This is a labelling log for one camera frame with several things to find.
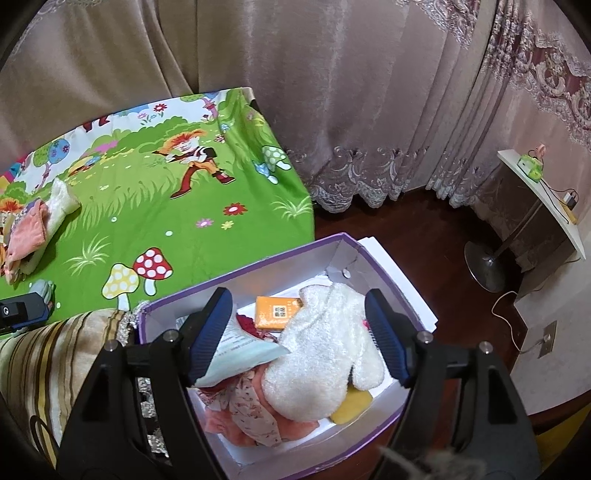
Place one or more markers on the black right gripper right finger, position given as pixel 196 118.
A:
pixel 396 338

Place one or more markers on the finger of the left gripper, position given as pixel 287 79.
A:
pixel 22 311

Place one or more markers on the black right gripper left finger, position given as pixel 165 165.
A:
pixel 201 333

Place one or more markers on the pale green tissue pack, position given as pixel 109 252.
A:
pixel 240 350

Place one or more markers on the white fluffy mitten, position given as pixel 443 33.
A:
pixel 330 348

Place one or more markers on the orange white tissue pack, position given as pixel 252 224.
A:
pixel 273 313

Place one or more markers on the dark red knitted item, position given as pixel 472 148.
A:
pixel 249 327

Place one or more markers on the striped beige blanket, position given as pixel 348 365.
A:
pixel 43 370

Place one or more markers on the yellow sponge in box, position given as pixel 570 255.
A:
pixel 355 403

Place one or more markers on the pink fleece cloth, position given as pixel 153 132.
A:
pixel 26 237

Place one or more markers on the red floral fabric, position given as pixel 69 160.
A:
pixel 237 410

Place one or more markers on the purple white storage box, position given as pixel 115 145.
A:
pixel 362 265

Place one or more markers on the cream fluffy towel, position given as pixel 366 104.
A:
pixel 62 202

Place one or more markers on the black fan base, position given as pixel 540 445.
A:
pixel 495 272

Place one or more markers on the green cartoon print cloth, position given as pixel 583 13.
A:
pixel 172 193

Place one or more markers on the white side table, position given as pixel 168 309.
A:
pixel 510 158

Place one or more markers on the green small toy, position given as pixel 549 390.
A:
pixel 532 163

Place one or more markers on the beige satin curtain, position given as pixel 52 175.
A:
pixel 371 98

